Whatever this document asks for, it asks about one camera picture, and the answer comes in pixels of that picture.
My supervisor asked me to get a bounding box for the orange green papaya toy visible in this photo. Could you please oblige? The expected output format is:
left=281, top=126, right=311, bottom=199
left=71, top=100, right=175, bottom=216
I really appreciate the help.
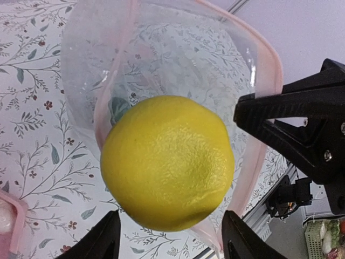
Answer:
left=108, top=97, right=132, bottom=126

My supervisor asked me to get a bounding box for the floral tablecloth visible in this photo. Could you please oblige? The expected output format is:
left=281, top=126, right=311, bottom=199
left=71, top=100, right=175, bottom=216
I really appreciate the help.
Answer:
left=0, top=0, right=289, bottom=259

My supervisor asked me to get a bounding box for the right aluminium frame post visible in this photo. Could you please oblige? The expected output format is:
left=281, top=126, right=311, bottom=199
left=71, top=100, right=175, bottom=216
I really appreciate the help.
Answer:
left=227, top=0, right=250, bottom=15

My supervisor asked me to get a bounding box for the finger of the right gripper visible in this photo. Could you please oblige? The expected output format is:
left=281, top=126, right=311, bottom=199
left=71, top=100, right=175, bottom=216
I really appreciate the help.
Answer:
left=233, top=59, right=344, bottom=213

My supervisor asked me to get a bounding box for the pink plastic basket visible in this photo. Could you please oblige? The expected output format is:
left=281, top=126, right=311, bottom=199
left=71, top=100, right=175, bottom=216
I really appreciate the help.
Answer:
left=1, top=190, right=27, bottom=259

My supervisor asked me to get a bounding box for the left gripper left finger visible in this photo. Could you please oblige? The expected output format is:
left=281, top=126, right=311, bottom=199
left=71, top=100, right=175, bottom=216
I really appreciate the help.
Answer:
left=57, top=210, right=120, bottom=259

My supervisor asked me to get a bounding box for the front aluminium rail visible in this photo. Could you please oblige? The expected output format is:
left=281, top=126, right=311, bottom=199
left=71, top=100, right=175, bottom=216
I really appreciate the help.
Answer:
left=242, top=161, right=297, bottom=241

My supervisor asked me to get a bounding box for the background produce crate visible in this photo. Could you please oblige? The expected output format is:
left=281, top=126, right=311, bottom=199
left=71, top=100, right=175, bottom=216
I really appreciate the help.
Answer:
left=305, top=219, right=344, bottom=259

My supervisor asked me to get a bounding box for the clear zip top bag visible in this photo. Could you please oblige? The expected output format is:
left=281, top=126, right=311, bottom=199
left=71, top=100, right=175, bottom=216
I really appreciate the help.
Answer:
left=59, top=0, right=284, bottom=259

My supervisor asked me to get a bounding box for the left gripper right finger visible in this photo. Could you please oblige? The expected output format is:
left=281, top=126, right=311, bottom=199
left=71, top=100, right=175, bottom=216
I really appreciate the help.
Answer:
left=221, top=210, right=278, bottom=259

